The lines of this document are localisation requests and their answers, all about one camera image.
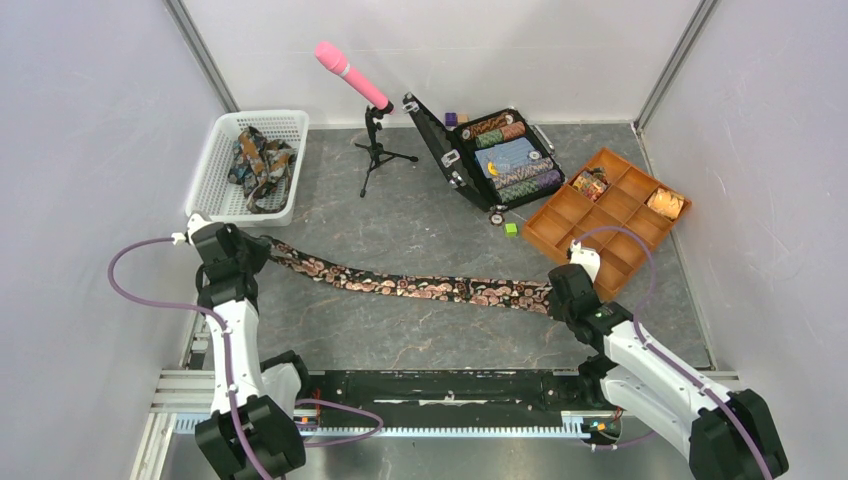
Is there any black floral tie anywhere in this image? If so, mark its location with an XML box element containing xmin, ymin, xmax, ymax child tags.
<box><xmin>265</xmin><ymin>236</ymin><xmax>552</xmax><ymax>314</ymax></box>

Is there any white plastic basket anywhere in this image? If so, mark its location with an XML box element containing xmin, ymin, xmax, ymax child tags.
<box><xmin>184</xmin><ymin>109</ymin><xmax>310</xmax><ymax>228</ymax></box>

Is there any orange compartment tray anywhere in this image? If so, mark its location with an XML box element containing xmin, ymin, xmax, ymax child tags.
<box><xmin>521</xmin><ymin>147</ymin><xmax>691</xmax><ymax>300</ymax></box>

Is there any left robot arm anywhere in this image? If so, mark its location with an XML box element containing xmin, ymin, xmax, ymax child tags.
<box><xmin>188</xmin><ymin>218</ymin><xmax>314</xmax><ymax>479</ymax></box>

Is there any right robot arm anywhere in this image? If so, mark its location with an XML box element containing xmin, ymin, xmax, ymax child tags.
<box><xmin>548</xmin><ymin>264</ymin><xmax>789</xmax><ymax>479</ymax></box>

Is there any green cube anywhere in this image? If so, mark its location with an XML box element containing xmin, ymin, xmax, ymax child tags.
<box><xmin>503</xmin><ymin>223</ymin><xmax>519</xmax><ymax>238</ymax></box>

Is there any dark blue patterned tie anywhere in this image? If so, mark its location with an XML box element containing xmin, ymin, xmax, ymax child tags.
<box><xmin>228</xmin><ymin>126</ymin><xmax>297</xmax><ymax>214</ymax></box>

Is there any loose poker chip stack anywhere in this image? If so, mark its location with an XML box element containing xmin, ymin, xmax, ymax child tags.
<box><xmin>489</xmin><ymin>205</ymin><xmax>508</xmax><ymax>226</ymax></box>

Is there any rolled dark patterned tie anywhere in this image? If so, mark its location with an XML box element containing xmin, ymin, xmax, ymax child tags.
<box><xmin>571</xmin><ymin>167</ymin><xmax>610</xmax><ymax>202</ymax></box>

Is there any rolled tan patterned tie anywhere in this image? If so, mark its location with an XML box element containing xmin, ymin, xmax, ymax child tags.
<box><xmin>645</xmin><ymin>187</ymin><xmax>686</xmax><ymax>221</ymax></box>

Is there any black poker chip case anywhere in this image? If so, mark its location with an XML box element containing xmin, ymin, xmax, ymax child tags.
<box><xmin>403</xmin><ymin>93</ymin><xmax>565</xmax><ymax>217</ymax></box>

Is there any black tripod stand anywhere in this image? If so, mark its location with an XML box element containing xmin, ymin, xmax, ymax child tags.
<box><xmin>354</xmin><ymin>102</ymin><xmax>419</xmax><ymax>198</ymax></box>

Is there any pink microphone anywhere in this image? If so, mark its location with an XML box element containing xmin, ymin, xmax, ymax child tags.
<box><xmin>314</xmin><ymin>41</ymin><xmax>394</xmax><ymax>114</ymax></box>

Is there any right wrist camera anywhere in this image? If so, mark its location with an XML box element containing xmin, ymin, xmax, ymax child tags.
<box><xmin>568</xmin><ymin>240</ymin><xmax>601</xmax><ymax>281</ymax></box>

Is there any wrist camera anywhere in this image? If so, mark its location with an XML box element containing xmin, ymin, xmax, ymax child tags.
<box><xmin>170</xmin><ymin>212</ymin><xmax>213</xmax><ymax>246</ymax></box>
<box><xmin>568</xmin><ymin>240</ymin><xmax>601</xmax><ymax>281</ymax></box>

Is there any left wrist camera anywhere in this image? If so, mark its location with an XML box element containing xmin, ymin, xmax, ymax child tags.
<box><xmin>170</xmin><ymin>212</ymin><xmax>213</xmax><ymax>246</ymax></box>

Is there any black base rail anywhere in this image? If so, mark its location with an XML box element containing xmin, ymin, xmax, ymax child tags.
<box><xmin>307</xmin><ymin>369</ymin><xmax>616</xmax><ymax>429</ymax></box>

